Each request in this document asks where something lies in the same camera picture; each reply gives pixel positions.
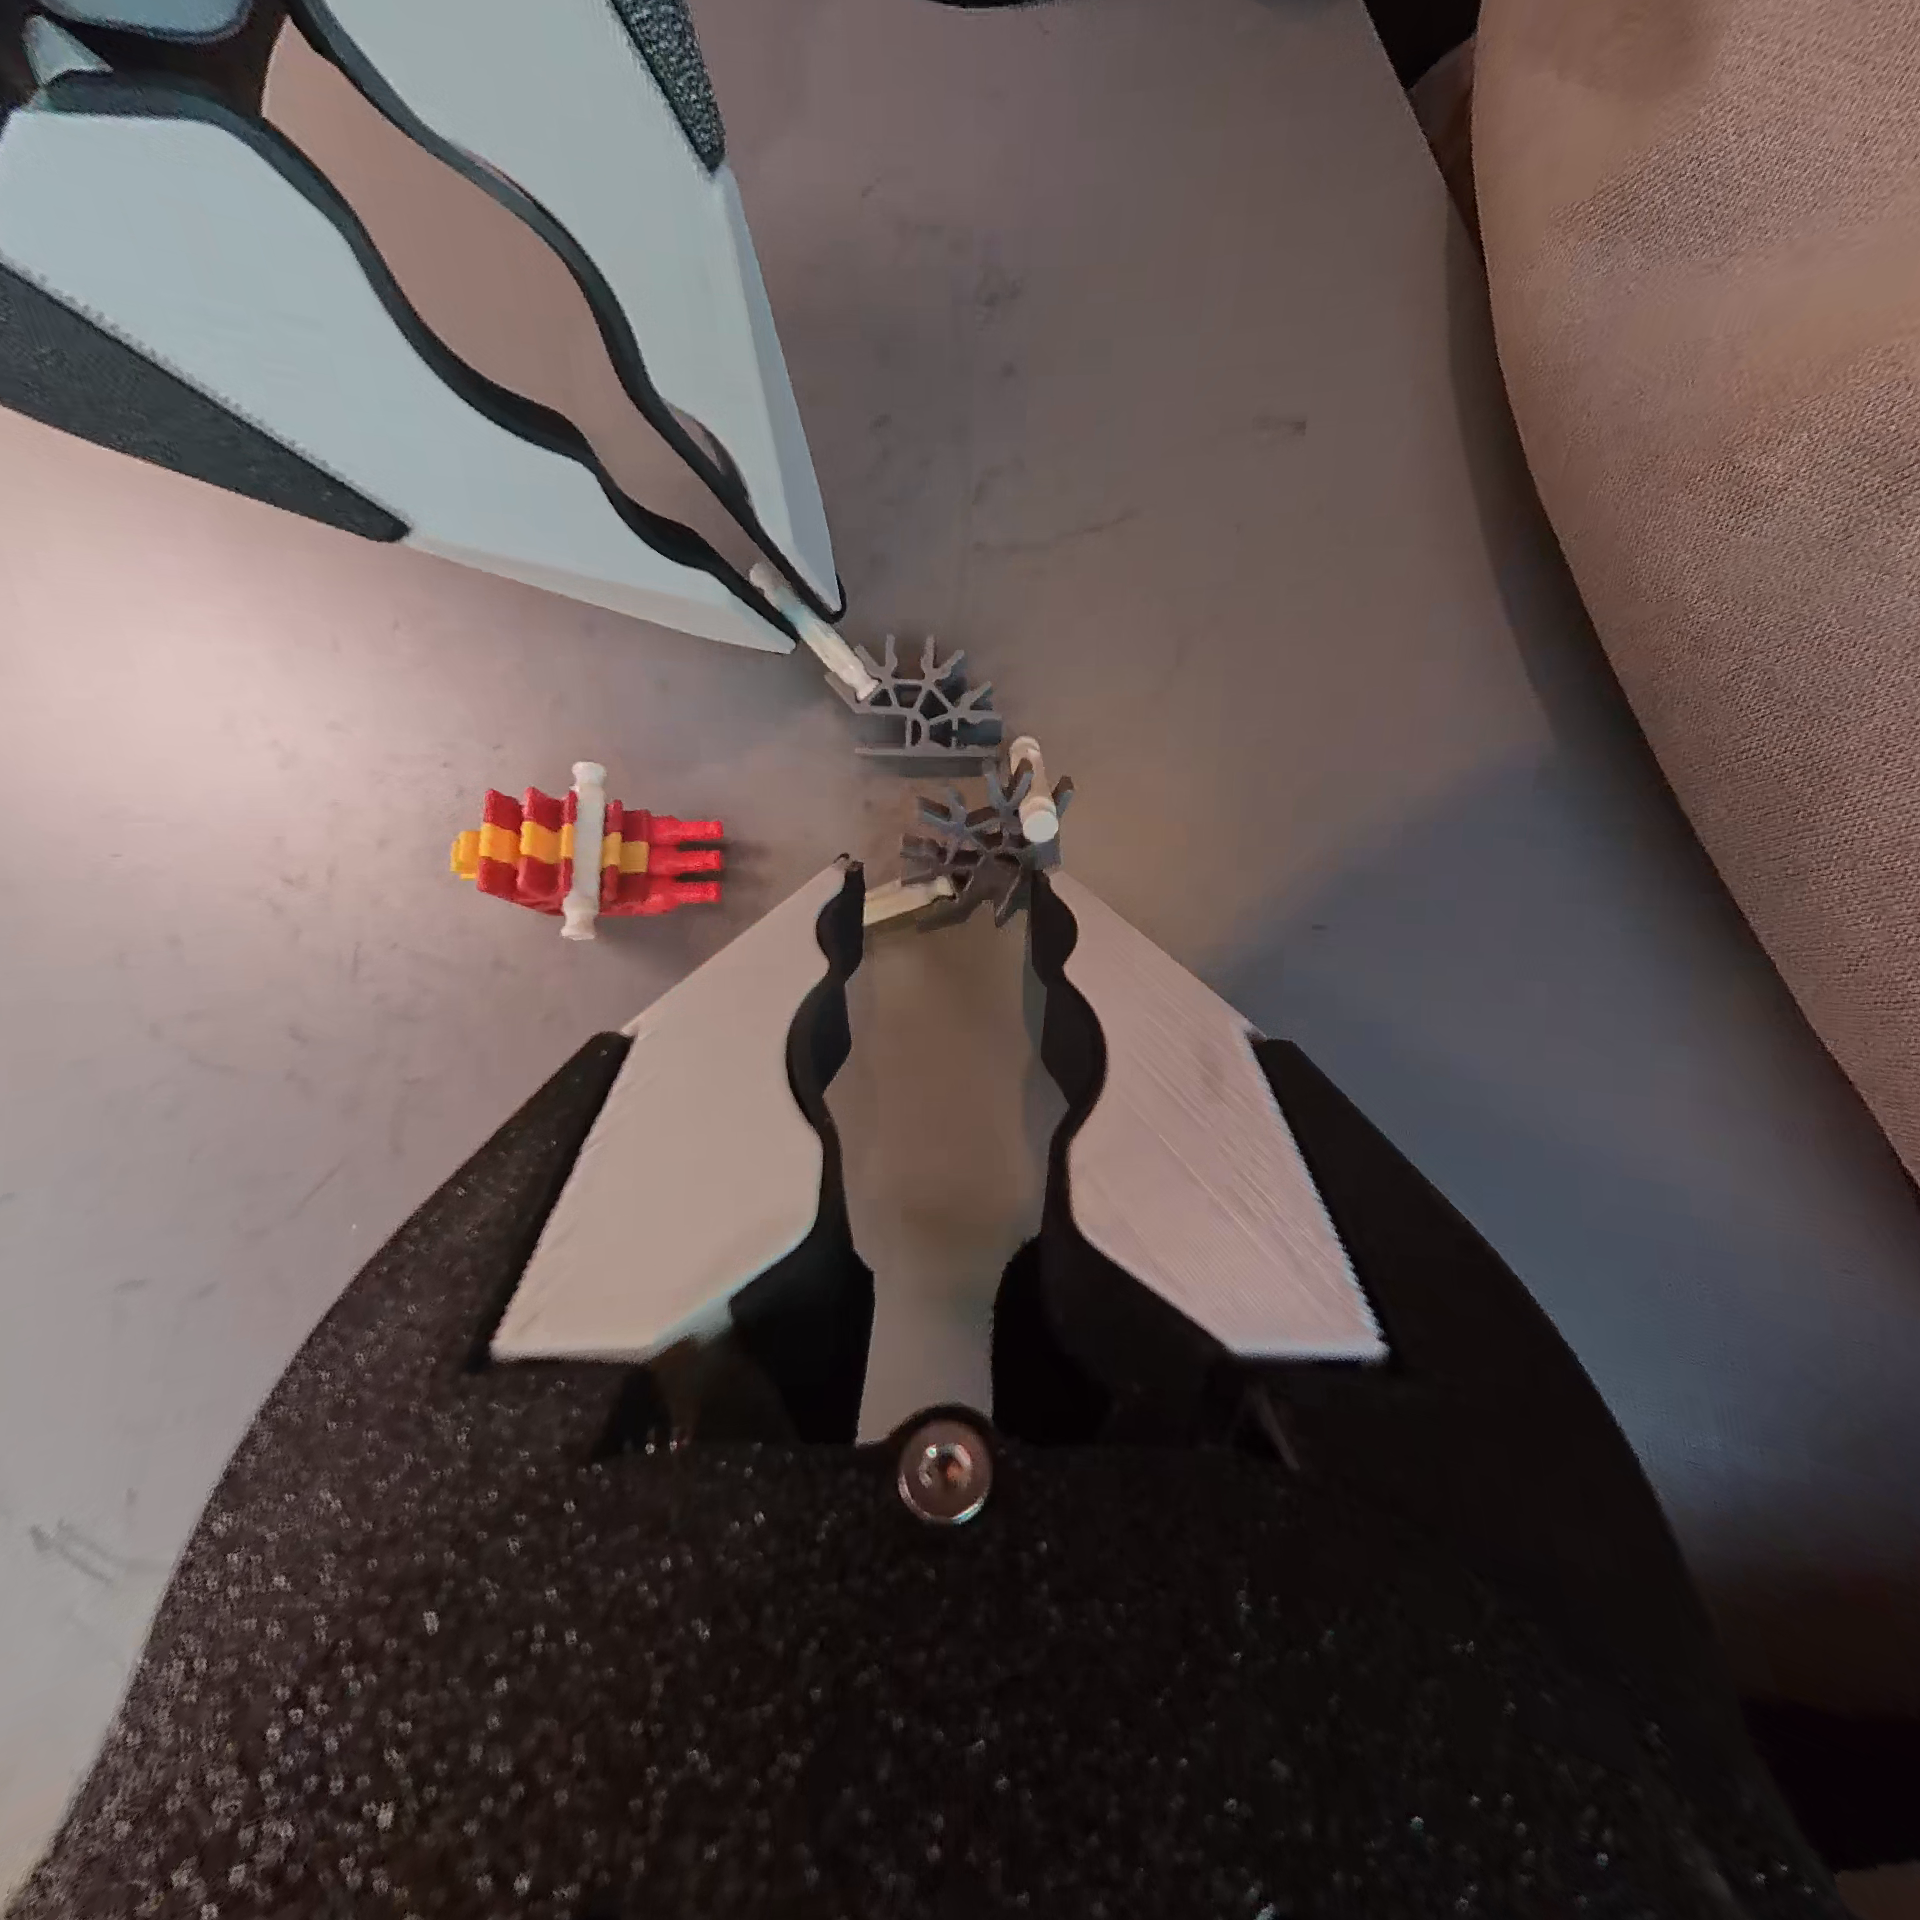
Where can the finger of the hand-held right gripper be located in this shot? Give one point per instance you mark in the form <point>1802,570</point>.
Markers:
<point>630,194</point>
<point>226,300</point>

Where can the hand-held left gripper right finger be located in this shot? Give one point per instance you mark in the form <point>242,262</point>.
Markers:
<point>1214,1185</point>

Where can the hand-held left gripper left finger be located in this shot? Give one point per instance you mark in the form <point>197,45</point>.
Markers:
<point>675,1201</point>

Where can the short red toy rod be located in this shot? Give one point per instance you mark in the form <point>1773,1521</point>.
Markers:
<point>694,889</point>
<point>694,857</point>
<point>694,830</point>

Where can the red toy connector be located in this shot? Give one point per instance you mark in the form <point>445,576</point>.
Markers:
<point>525,888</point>
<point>525,809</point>

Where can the short white toy rod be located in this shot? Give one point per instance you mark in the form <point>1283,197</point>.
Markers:
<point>586,856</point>
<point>909,900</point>
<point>810,628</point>
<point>1037,802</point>

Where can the yellow toy connector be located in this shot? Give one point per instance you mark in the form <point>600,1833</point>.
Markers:
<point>470,853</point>

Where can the grey toy connector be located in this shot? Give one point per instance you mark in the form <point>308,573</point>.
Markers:
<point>975,849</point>
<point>932,704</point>

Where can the person's beige sweater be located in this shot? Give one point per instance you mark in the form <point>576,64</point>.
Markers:
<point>1725,450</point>

